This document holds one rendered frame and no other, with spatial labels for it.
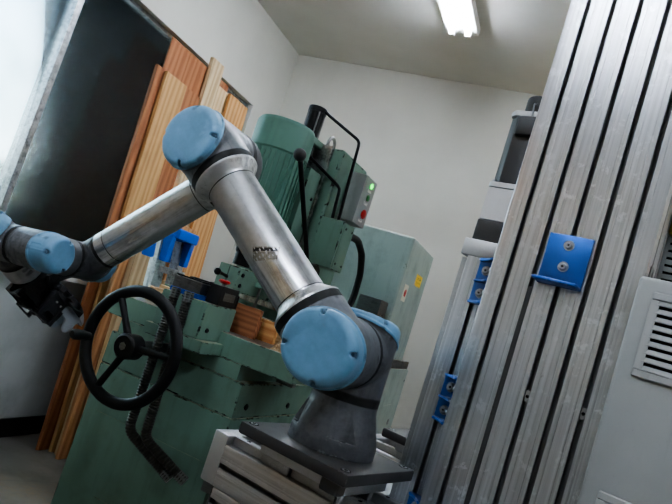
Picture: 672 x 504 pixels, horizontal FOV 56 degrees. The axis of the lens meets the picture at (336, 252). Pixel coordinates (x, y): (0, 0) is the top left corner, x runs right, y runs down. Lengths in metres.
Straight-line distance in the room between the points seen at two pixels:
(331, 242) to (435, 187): 2.26
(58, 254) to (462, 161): 3.18
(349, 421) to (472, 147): 3.24
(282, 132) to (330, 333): 0.97
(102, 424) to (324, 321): 1.04
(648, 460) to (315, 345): 0.49
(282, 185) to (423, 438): 0.84
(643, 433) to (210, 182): 0.75
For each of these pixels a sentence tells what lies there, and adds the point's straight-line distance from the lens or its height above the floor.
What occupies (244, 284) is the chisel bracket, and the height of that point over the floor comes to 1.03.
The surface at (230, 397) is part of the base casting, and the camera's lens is 1.59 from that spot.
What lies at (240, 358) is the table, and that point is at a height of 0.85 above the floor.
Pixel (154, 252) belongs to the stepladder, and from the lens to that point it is 2.70.
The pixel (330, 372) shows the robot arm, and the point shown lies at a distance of 0.90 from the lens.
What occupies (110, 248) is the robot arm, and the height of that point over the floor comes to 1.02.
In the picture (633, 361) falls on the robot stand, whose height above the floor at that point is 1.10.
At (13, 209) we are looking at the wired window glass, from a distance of 3.09.
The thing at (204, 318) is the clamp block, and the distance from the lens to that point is 1.54.
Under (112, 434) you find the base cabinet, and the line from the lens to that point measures 1.80.
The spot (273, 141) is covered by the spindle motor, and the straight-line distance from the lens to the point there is 1.77.
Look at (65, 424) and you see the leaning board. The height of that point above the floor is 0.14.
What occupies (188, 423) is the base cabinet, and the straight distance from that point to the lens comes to 1.66.
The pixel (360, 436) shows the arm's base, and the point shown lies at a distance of 1.05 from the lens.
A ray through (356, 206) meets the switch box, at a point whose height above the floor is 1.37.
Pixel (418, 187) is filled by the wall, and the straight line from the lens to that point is 4.11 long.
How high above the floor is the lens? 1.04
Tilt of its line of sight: 5 degrees up
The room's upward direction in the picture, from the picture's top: 18 degrees clockwise
